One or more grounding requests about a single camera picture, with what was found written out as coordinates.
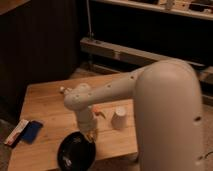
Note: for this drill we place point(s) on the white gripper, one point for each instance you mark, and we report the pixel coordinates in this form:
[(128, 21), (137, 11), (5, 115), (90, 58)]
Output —
[(87, 123)]

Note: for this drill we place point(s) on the black ceramic bowl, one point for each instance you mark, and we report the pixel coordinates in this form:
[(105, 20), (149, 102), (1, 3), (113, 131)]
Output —
[(75, 153)]

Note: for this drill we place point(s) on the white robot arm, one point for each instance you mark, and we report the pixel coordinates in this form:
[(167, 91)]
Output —
[(167, 104)]

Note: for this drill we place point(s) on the orange carrot toy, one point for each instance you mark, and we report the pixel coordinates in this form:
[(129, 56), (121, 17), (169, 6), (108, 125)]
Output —
[(98, 112)]

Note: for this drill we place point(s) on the white paper cup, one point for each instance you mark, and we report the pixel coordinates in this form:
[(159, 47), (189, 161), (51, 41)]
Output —
[(118, 120)]

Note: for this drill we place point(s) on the blue rectangular sponge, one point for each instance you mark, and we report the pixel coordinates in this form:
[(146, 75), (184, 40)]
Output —
[(31, 131)]

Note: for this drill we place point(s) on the white red toothpaste box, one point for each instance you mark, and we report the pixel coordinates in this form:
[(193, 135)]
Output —
[(16, 133)]

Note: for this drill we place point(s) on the wooden shelf rack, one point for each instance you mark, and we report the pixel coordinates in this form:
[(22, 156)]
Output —
[(144, 32)]

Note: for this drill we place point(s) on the metal vertical pole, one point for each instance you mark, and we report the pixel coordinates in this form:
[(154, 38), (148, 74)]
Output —
[(89, 20)]

